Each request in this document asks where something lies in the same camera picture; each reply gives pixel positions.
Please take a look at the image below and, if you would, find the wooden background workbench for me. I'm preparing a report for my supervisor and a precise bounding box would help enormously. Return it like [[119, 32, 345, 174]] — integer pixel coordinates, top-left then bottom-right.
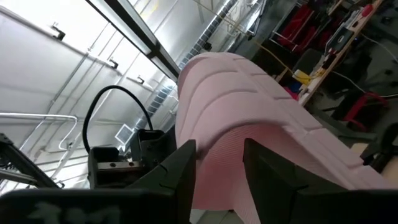
[[275, 0, 385, 107]]

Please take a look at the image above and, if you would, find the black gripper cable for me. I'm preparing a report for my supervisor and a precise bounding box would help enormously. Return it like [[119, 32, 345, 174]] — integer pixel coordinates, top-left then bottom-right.
[[81, 85, 155, 154]]

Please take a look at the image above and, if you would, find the long ceiling light fixture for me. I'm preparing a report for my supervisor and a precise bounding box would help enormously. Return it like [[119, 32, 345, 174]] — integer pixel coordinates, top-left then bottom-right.
[[85, 0, 182, 82]]

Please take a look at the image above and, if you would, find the red tool cabinet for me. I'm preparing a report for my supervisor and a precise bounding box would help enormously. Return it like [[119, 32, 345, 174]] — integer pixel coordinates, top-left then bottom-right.
[[275, 2, 332, 55]]

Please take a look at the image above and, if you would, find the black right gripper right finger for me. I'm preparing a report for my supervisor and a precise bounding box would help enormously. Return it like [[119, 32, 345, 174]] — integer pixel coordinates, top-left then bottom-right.
[[243, 138, 349, 224]]

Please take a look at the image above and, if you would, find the yellow hanging cable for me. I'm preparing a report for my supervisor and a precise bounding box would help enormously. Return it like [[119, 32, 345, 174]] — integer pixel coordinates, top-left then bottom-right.
[[192, 0, 312, 86]]

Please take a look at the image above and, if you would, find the pink rubber slide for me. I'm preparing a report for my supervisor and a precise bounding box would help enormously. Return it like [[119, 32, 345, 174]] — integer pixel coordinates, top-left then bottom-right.
[[174, 51, 393, 224]]

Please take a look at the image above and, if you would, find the red metal frame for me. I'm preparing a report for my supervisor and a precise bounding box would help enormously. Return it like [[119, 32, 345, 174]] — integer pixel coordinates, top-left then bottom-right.
[[341, 91, 390, 131]]

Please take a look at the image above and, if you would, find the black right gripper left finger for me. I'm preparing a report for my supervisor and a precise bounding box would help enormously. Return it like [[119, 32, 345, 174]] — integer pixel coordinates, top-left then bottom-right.
[[128, 139, 197, 224]]

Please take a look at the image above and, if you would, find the silver ceiling conduit pipe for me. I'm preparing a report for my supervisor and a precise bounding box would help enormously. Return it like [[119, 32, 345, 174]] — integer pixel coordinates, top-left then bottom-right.
[[0, 112, 79, 151]]

